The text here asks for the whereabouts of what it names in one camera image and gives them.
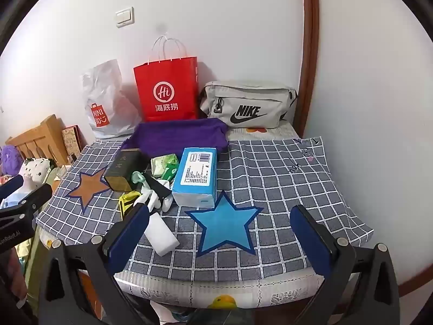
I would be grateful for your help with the blue tissue pack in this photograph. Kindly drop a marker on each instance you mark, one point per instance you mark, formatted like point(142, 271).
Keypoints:
point(196, 176)

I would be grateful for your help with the white sponge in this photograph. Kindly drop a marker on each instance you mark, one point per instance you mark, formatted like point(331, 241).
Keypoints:
point(162, 237)

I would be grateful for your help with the wooden headboard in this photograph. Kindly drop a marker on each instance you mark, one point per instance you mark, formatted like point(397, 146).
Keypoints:
point(44, 132)

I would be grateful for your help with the white light switch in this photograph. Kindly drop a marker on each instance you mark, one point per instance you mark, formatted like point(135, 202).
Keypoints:
point(125, 17)

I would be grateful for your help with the purple towel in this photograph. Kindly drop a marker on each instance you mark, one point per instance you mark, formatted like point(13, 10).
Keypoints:
point(182, 135)

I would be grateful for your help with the olive cloth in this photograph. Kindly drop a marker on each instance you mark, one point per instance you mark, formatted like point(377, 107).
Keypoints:
point(33, 270)

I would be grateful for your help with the white glove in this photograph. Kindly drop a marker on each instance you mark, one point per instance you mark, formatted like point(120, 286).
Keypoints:
point(163, 204)

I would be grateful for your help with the dark green tissue packet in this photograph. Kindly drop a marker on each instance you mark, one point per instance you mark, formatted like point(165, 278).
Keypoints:
point(170, 173)

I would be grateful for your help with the light green tissue packet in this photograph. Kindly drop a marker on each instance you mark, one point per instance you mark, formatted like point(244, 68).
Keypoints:
point(163, 161)

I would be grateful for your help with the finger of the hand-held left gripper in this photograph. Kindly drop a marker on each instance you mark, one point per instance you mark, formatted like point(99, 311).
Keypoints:
point(12, 187)
point(32, 202)

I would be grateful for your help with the white flowered pillow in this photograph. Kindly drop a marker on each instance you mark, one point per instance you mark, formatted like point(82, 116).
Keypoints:
point(35, 171)

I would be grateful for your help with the grey waist bag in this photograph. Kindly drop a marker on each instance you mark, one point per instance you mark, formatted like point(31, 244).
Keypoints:
point(250, 98)

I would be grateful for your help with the dark tea box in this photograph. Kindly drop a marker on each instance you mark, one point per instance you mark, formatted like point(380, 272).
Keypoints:
point(121, 171)

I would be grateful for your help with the white printed table cover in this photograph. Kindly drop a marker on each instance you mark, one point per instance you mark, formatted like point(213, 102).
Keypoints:
point(162, 291)

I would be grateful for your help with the purple plush toy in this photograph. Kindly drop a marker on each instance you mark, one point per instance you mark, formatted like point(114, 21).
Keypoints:
point(9, 159)

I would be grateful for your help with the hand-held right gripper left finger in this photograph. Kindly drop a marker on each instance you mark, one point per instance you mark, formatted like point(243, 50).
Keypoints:
point(128, 233)

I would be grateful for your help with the patterned box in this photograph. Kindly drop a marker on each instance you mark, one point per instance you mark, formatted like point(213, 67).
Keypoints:
point(71, 140)

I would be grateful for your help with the white plastic bag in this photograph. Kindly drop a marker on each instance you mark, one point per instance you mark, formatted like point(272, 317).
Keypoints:
point(105, 91)

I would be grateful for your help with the grey checked star blanket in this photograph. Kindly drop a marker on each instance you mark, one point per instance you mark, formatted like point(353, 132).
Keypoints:
point(280, 189)

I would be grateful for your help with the brown wooden door frame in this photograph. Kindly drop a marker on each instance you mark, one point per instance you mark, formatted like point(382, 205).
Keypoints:
point(309, 40)

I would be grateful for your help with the red paper bag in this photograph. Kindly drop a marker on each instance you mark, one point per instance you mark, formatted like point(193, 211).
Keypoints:
point(165, 84)

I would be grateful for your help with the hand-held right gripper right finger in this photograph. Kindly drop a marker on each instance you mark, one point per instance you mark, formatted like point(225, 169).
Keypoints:
point(311, 240)

